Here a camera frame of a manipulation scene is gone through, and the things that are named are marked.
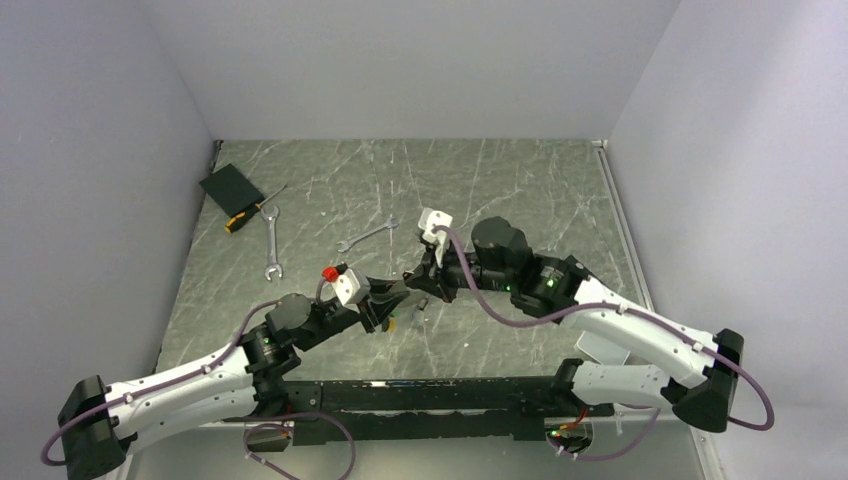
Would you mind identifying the white box near rail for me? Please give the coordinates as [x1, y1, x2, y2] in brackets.
[575, 331, 630, 365]

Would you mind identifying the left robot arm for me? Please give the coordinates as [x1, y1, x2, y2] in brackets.
[51, 278, 410, 479]

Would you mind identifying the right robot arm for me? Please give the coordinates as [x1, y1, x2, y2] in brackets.
[404, 208, 744, 433]

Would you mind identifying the left black box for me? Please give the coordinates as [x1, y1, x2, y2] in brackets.
[199, 164, 265, 217]

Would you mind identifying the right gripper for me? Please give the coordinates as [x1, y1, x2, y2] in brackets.
[406, 233, 514, 303]

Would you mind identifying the left orange black screwdriver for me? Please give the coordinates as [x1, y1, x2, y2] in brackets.
[225, 184, 288, 234]

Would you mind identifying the silver wrench near plate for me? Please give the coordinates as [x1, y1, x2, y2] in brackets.
[336, 215, 400, 253]

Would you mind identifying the silver wrench left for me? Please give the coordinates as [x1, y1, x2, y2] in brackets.
[260, 205, 283, 282]

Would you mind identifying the metal key organizer plate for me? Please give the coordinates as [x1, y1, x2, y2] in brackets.
[388, 292, 430, 326]

